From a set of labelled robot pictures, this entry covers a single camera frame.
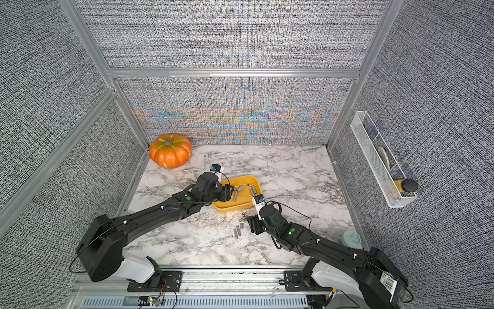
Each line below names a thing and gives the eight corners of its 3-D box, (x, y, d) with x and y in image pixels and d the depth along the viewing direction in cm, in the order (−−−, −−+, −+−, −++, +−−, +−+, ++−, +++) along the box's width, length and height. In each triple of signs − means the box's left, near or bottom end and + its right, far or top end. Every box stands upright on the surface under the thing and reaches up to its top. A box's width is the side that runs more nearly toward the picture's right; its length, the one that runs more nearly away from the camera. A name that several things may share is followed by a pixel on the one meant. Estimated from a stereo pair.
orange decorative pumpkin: (153, 173, 109) (144, 158, 99) (162, 149, 121) (155, 134, 111) (188, 173, 109) (182, 158, 99) (194, 149, 121) (189, 134, 111)
